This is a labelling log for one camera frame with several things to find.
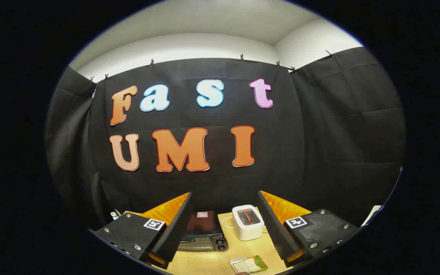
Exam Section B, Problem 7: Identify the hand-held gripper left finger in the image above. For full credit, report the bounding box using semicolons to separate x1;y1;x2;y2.
89;192;196;268

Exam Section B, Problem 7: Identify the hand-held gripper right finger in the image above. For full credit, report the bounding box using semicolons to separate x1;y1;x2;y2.
257;190;359;268

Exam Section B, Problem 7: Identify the black toaster oven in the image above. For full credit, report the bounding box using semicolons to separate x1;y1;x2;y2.
177;210;229;252

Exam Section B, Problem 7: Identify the sandwich with lettuce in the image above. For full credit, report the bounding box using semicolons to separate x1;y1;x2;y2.
235;255;269;274

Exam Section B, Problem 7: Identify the white toaster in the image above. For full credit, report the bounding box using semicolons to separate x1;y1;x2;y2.
232;205;265;241

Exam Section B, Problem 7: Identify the white rectangular tray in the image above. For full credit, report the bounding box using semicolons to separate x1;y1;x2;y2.
230;258;248;273

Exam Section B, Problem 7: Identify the white flat panel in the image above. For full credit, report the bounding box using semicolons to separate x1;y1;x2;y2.
361;205;382;226

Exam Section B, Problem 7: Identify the row of black cloth clips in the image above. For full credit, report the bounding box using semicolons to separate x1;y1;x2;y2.
89;50;335;83

